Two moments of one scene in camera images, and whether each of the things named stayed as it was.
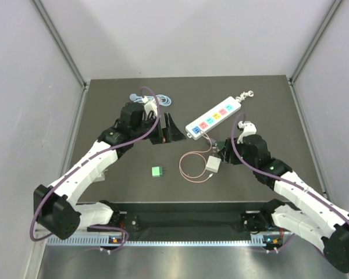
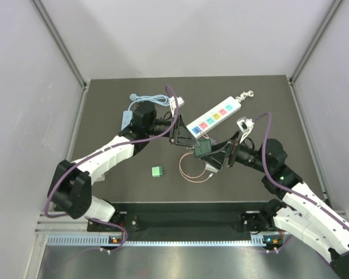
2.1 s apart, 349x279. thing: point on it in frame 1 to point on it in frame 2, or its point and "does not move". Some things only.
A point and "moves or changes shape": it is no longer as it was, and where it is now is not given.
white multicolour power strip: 224,110 does not move
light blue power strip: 163,100 does not move
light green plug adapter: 157,171 does not move
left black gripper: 172,133 to 179,134
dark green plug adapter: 221,145 moves or changes shape
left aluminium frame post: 60,43 does not move
